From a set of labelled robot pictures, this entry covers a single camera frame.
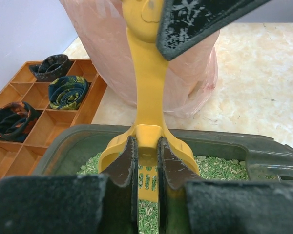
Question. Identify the rolled tie dark grey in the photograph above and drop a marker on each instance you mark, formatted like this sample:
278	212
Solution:
51	68

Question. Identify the orange wooden compartment tray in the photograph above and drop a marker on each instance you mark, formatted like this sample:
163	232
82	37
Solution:
22	158

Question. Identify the green litter pellets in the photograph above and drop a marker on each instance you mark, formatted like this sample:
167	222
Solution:
210	168

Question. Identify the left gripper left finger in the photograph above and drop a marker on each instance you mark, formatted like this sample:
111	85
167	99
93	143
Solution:
103	203

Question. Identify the rolled tie orange pattern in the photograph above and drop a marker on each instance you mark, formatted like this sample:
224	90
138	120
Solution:
16	121

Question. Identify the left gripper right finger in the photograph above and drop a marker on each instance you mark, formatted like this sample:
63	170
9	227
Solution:
189	204

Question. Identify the dark grey litter box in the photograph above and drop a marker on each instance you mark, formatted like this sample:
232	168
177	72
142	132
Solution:
263	156

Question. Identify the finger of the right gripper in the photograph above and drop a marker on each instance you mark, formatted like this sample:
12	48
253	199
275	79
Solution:
185	23

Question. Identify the yellow litter scoop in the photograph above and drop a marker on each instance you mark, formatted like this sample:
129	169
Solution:
142	19

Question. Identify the rolled tie yellow floral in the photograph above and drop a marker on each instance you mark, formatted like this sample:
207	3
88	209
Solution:
67	93

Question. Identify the trash bin with pink bag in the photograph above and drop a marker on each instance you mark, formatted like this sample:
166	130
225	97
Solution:
101	27

